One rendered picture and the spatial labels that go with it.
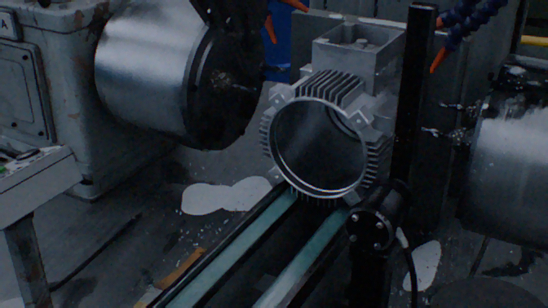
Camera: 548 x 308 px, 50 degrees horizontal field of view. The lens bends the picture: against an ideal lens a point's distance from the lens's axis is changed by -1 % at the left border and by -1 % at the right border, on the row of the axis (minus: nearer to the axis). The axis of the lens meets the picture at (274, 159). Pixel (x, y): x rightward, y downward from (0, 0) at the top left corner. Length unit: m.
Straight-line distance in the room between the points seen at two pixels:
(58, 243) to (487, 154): 0.70
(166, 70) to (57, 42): 0.21
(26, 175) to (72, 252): 0.34
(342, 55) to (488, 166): 0.27
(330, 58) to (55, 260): 0.55
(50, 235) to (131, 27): 0.38
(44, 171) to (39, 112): 0.40
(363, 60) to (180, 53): 0.27
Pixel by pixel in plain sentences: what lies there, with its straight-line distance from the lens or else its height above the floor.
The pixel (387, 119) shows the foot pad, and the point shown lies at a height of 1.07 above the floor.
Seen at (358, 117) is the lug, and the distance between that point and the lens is 0.79.
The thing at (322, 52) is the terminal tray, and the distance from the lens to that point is 0.87.
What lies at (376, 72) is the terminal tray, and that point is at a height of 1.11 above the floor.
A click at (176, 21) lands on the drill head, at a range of 0.95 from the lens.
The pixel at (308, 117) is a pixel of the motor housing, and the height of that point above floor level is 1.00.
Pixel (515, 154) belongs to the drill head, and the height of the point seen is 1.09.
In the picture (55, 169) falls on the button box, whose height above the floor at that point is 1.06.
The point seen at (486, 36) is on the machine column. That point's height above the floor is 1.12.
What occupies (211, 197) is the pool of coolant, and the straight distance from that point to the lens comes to 1.12.
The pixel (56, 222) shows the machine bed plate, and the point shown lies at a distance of 1.12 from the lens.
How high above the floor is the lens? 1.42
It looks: 30 degrees down
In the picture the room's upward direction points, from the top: 1 degrees clockwise
